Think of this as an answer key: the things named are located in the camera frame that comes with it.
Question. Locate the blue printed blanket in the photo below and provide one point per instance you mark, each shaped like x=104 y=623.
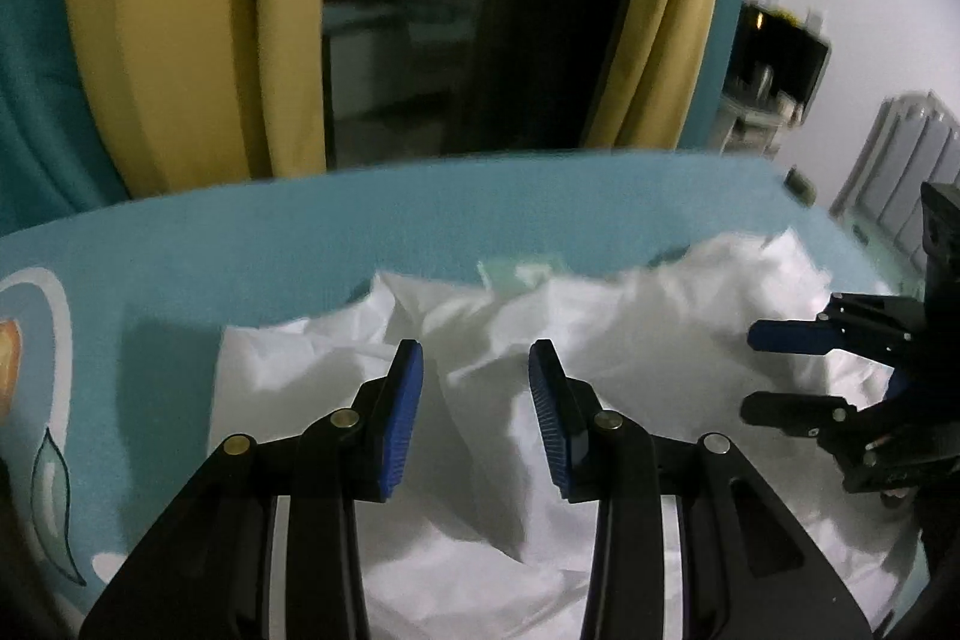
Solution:
x=300 y=250

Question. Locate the yellow curtain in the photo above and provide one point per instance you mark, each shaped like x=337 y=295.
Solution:
x=187 y=10
x=667 y=10

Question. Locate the white radiator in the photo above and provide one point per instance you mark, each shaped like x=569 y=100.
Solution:
x=892 y=160

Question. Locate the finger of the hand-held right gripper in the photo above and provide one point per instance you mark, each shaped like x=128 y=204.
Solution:
x=787 y=335
x=787 y=411

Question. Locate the black television on stand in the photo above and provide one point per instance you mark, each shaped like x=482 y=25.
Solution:
x=780 y=63

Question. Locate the white garment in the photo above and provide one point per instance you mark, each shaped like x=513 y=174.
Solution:
x=675 y=325

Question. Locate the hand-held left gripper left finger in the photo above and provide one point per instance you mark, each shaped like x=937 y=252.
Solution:
x=401 y=419

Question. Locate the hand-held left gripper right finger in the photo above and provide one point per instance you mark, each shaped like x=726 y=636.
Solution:
x=550 y=422

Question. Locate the teal curtain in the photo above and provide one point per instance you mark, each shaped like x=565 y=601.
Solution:
x=724 y=70
x=37 y=85

